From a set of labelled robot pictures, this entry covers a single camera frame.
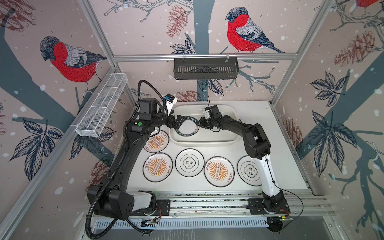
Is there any black corrugated cable conduit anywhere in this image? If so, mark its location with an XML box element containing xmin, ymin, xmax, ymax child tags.
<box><xmin>84</xmin><ymin>79</ymin><xmax>169</xmax><ymax>240</ymax></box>

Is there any orange sunburst plate upper left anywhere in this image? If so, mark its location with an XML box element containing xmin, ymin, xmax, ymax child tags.
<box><xmin>144</xmin><ymin>130</ymin><xmax>169</xmax><ymax>153</ymax></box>

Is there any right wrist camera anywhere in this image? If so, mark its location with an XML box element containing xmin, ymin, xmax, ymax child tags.
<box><xmin>204</xmin><ymin>110</ymin><xmax>211</xmax><ymax>119</ymax></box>

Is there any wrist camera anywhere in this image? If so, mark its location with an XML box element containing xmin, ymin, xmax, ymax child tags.
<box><xmin>204</xmin><ymin>110</ymin><xmax>211</xmax><ymax>119</ymax></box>
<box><xmin>164</xmin><ymin>94</ymin><xmax>178</xmax><ymax>116</ymax></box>

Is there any orange sunburst plate lower left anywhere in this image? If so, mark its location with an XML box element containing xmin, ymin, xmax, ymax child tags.
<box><xmin>143</xmin><ymin>153</ymin><xmax>173</xmax><ymax>183</ymax></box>

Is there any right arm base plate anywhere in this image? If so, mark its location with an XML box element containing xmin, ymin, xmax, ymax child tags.
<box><xmin>247</xmin><ymin>198</ymin><xmax>291</xmax><ymax>215</ymax></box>

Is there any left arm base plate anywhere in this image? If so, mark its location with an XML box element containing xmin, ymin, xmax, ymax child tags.
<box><xmin>130</xmin><ymin>200</ymin><xmax>171</xmax><ymax>217</ymax></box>

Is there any white clover plate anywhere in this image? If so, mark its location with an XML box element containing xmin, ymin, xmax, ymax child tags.
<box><xmin>237</xmin><ymin>156</ymin><xmax>262</xmax><ymax>187</ymax></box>
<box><xmin>175</xmin><ymin>149</ymin><xmax>205</xmax><ymax>178</ymax></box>

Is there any black hanging wire basket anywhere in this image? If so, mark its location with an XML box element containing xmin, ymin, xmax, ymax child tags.
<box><xmin>174</xmin><ymin>58</ymin><xmax>239</xmax><ymax>80</ymax></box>

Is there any horizontal aluminium rail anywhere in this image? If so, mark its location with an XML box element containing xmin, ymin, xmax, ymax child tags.
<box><xmin>113</xmin><ymin>53</ymin><xmax>298</xmax><ymax>63</ymax></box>

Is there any white plastic bin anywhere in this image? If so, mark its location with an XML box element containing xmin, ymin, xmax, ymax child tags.
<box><xmin>169</xmin><ymin>104</ymin><xmax>240</xmax><ymax>147</ymax></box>

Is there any orange sunburst plate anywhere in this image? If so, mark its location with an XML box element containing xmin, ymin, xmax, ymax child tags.
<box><xmin>143</xmin><ymin>153</ymin><xmax>173</xmax><ymax>183</ymax></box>
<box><xmin>144</xmin><ymin>130</ymin><xmax>169</xmax><ymax>153</ymax></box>
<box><xmin>204</xmin><ymin>156</ymin><xmax>235</xmax><ymax>188</ymax></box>

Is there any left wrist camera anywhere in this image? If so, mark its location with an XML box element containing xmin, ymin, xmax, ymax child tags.
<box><xmin>164</xmin><ymin>94</ymin><xmax>178</xmax><ymax>116</ymax></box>

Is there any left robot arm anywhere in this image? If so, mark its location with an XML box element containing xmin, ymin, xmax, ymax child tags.
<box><xmin>87</xmin><ymin>94</ymin><xmax>186</xmax><ymax>222</ymax></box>

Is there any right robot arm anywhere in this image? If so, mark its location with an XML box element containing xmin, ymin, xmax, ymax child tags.
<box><xmin>198</xmin><ymin>105</ymin><xmax>288</xmax><ymax>214</ymax></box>

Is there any green rim plate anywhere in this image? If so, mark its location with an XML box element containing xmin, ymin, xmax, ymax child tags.
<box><xmin>176</xmin><ymin>116</ymin><xmax>200</xmax><ymax>137</ymax></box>

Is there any orange sunburst plate centre right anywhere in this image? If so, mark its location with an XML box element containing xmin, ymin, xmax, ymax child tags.
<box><xmin>204</xmin><ymin>156</ymin><xmax>235</xmax><ymax>188</ymax></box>

